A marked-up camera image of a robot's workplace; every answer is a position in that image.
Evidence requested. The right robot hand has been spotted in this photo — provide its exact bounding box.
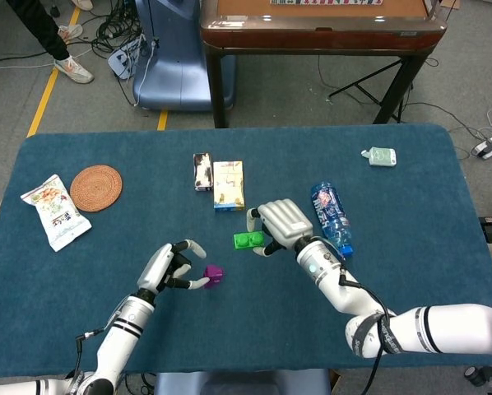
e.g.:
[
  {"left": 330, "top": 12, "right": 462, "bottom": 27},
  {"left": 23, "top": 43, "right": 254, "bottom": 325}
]
[{"left": 245, "top": 198, "right": 314, "bottom": 257}]

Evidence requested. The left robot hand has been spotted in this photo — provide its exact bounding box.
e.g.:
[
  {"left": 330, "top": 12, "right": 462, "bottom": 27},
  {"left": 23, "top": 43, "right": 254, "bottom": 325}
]
[{"left": 137, "top": 239, "right": 211, "bottom": 298}]

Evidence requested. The green plastic block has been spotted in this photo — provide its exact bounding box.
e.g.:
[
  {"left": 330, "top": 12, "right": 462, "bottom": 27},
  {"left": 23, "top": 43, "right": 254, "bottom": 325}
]
[{"left": 233, "top": 231, "right": 267, "bottom": 250}]

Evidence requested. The purple cube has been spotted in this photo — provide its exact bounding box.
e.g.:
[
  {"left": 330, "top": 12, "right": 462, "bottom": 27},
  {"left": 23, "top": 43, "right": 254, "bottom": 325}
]
[{"left": 203, "top": 265, "right": 225, "bottom": 290}]

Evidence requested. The blue mobile robot base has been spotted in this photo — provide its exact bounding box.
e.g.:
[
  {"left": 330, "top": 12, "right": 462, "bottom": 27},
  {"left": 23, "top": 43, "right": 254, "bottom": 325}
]
[{"left": 132, "top": 0, "right": 237, "bottom": 112}]

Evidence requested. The blue-capped water bottle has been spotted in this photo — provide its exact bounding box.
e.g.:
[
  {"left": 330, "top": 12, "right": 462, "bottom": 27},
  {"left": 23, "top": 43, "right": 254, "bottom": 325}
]
[{"left": 309, "top": 181, "right": 355, "bottom": 258}]

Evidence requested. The cream snack box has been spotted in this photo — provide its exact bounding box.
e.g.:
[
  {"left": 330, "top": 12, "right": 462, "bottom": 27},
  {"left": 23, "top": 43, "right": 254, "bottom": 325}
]
[{"left": 212, "top": 160, "right": 246, "bottom": 212}]

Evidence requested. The small dark purple box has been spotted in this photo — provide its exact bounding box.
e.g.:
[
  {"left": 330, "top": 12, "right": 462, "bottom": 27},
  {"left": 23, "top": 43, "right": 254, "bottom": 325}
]
[{"left": 193, "top": 152, "right": 214, "bottom": 193}]

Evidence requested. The round woven rattan coaster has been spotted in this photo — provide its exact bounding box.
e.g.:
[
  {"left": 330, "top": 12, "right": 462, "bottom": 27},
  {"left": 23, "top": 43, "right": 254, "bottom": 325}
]
[{"left": 69, "top": 165, "right": 123, "bottom": 213}]

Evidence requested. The blue felt table cover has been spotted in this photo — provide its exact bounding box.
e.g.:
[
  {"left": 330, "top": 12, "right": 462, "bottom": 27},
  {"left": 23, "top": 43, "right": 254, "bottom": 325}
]
[{"left": 0, "top": 123, "right": 492, "bottom": 378}]

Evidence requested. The white wet wipes pouch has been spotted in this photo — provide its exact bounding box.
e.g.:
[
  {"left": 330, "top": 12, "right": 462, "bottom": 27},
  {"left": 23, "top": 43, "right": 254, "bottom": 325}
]
[{"left": 360, "top": 146, "right": 397, "bottom": 168}]

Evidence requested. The white snack bag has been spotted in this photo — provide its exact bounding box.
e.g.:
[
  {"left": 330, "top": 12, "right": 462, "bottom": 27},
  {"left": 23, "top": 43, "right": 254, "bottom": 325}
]
[{"left": 20, "top": 174, "right": 93, "bottom": 253}]

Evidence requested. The blue-grey robot torso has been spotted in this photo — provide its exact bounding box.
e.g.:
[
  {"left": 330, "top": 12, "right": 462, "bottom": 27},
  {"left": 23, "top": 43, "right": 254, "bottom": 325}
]
[{"left": 153, "top": 368, "right": 333, "bottom": 395}]

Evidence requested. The brown mahjong table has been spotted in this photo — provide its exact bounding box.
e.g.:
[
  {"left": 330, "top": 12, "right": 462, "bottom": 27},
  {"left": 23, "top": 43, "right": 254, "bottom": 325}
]
[{"left": 199, "top": 0, "right": 448, "bottom": 128}]

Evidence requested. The white power strip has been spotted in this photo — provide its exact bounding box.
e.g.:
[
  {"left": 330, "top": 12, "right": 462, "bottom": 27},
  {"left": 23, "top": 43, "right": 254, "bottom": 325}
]
[{"left": 471, "top": 132, "right": 492, "bottom": 160}]

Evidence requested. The row of face-up mahjong tiles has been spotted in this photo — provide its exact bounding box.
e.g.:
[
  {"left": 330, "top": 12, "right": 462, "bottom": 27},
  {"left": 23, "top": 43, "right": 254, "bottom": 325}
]
[{"left": 269, "top": 0, "right": 383, "bottom": 7}]

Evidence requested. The standing person in black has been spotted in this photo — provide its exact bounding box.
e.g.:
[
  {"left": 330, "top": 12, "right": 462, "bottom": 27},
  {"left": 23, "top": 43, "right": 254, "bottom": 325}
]
[{"left": 5, "top": 0, "right": 95, "bottom": 85}]

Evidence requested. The bundle of floor cables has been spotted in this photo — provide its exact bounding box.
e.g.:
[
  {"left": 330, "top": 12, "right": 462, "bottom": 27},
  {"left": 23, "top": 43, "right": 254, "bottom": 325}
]
[{"left": 93, "top": 0, "right": 148, "bottom": 54}]

